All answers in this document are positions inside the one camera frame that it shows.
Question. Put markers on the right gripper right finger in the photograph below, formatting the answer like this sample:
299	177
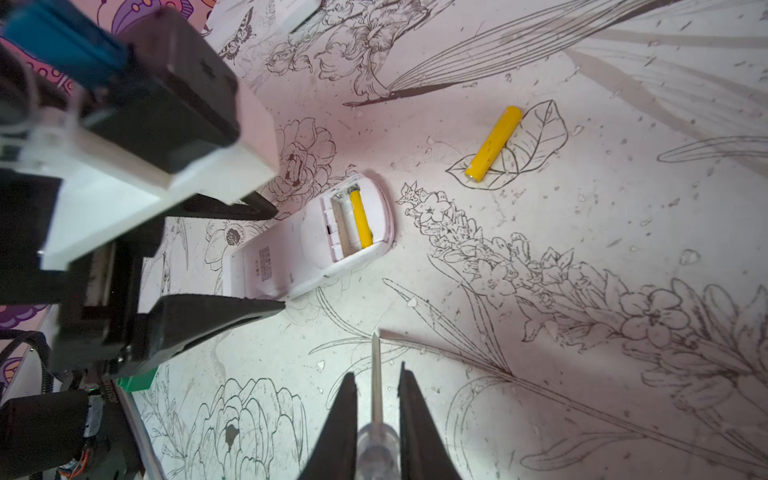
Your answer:
422	452

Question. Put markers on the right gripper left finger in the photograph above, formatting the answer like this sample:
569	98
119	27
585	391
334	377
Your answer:
335	452

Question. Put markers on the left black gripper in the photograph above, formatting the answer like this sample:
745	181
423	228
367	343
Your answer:
98	323

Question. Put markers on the clear handled screwdriver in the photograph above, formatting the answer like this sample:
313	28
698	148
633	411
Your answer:
378	443

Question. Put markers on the white remote control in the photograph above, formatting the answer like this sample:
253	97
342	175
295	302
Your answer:
311	247

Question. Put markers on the yellow battery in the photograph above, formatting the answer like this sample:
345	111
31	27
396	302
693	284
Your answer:
494	143
364	232

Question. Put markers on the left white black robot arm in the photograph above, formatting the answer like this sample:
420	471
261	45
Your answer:
76	423

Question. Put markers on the green toy brick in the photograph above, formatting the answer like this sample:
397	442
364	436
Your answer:
137	383

